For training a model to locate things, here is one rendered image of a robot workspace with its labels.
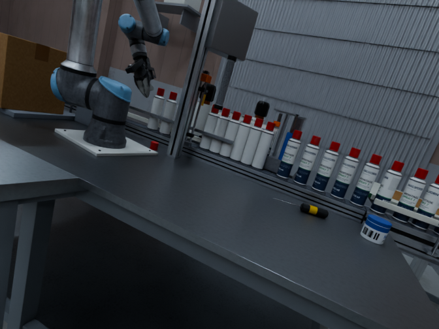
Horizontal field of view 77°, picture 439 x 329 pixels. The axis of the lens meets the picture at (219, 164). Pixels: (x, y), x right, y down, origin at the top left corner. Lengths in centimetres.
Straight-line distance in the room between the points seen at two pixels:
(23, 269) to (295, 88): 368
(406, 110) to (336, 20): 143
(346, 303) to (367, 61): 358
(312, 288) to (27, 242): 84
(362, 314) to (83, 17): 109
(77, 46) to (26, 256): 69
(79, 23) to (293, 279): 98
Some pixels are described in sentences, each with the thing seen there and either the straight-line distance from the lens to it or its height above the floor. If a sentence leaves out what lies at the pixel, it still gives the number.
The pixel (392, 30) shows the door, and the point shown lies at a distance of 409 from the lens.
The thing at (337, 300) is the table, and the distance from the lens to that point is 60.
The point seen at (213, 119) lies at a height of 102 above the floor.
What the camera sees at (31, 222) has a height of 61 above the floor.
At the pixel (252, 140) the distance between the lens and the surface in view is 117.
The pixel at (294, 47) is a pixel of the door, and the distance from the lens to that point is 427.
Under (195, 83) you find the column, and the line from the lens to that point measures 113.
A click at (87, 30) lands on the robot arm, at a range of 110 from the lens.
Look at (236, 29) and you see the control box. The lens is 117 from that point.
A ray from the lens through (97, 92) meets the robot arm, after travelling 106.
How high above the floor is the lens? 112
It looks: 13 degrees down
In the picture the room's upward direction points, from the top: 17 degrees clockwise
